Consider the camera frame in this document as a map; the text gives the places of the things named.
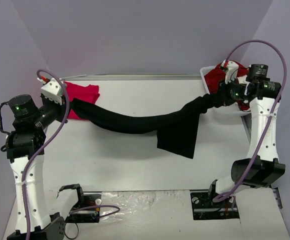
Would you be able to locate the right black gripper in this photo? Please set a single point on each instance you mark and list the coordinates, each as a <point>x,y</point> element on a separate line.
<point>223,91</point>

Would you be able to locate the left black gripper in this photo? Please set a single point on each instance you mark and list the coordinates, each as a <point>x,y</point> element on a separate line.
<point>60,110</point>

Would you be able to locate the black t shirt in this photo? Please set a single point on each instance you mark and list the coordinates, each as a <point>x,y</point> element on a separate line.
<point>176,132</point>

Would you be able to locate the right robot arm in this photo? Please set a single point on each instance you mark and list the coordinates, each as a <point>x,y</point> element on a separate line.
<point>261,167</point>

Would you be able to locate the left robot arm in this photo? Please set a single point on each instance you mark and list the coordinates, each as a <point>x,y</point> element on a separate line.
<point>24,149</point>

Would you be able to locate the white plastic basket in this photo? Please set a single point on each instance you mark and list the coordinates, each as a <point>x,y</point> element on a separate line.
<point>235,110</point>

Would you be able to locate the red t shirt in basket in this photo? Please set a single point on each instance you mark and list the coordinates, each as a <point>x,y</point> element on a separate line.
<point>213,77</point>

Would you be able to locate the folded pink t shirt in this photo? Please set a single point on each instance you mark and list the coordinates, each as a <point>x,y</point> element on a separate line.
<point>89,93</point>

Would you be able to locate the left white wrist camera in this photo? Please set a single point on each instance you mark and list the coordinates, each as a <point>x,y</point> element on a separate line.
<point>53,91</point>

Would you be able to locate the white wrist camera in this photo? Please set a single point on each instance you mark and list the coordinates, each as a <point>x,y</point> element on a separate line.
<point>230,68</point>
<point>53,91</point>

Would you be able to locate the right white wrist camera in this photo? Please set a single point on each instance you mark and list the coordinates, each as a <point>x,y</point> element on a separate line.
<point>230,68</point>

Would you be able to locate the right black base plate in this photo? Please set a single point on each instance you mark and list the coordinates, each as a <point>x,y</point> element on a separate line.
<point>204,209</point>

